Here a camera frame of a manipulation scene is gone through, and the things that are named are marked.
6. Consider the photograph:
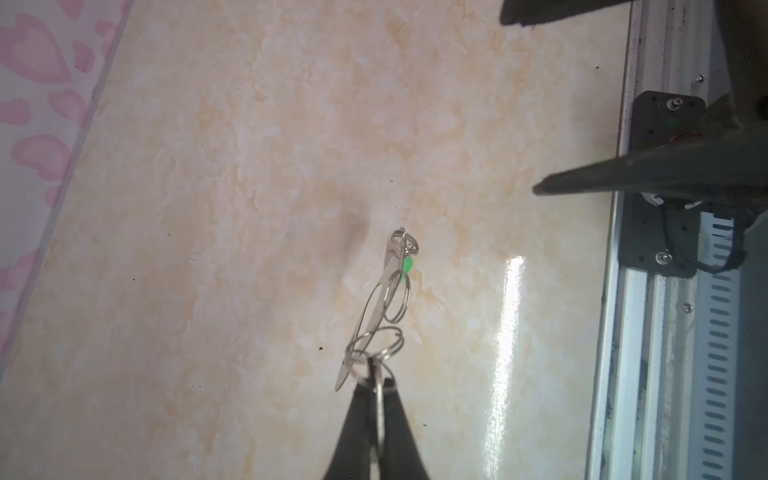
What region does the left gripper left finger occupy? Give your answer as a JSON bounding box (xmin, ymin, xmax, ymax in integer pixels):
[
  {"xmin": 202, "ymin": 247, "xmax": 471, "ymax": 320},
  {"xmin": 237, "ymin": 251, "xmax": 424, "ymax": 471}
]
[{"xmin": 323, "ymin": 385, "xmax": 375, "ymax": 480}]

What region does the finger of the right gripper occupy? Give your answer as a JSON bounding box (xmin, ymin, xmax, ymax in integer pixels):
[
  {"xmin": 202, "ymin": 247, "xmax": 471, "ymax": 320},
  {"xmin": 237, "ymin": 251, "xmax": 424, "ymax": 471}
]
[
  {"xmin": 499, "ymin": 0, "xmax": 628, "ymax": 26},
  {"xmin": 533, "ymin": 128, "xmax": 767, "ymax": 207}
]

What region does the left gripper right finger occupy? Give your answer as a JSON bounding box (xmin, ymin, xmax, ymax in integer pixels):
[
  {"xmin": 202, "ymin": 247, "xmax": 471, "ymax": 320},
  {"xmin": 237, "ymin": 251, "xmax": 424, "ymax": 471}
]
[{"xmin": 377, "ymin": 378, "xmax": 429, "ymax": 480}]

